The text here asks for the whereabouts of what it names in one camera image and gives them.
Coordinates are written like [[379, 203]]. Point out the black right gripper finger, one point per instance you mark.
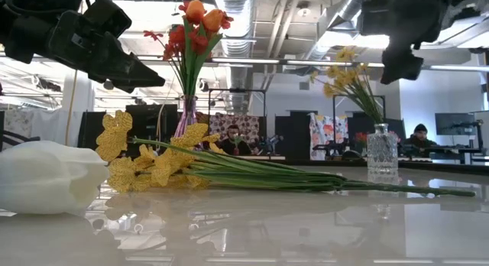
[[401, 65]]

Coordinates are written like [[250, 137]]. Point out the dark computer monitor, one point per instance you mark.
[[454, 124]]

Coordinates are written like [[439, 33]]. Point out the black partition panel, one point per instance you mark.
[[294, 128], [147, 124], [91, 128]]

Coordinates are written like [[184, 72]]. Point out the dark red dotted cloth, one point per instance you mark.
[[240, 120]]

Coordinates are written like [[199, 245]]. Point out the clear cut-glass vase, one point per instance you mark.
[[382, 151]]

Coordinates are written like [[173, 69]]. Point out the background desk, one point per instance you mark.
[[458, 150]]

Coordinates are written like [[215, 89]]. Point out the orange tulip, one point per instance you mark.
[[195, 12], [212, 20]]

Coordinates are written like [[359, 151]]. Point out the black table frame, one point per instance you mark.
[[439, 167]]

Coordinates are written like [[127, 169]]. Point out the silver ventilation duct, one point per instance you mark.
[[238, 29]]

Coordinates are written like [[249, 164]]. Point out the background red flowers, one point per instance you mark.
[[361, 137]]

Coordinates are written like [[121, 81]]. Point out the red flower bunch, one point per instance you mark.
[[177, 34]]

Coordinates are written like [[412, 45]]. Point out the black frame stand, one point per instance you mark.
[[340, 96], [237, 90]]

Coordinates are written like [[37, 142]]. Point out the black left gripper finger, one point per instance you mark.
[[128, 86], [122, 65]]

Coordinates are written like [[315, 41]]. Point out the small yellow flower bunch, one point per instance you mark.
[[340, 82]]

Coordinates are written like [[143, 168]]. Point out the colourful floral cloth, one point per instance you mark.
[[324, 128]]

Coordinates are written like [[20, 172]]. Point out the white tulip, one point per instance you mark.
[[46, 174]]

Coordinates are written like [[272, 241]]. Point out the large veined yellow flower bunch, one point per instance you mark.
[[114, 138]]

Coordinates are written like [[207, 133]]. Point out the person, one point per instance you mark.
[[233, 145], [420, 128]]

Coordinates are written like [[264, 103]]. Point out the purple glass vase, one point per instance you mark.
[[187, 119]]

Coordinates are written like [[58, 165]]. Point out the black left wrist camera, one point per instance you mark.
[[109, 15]]

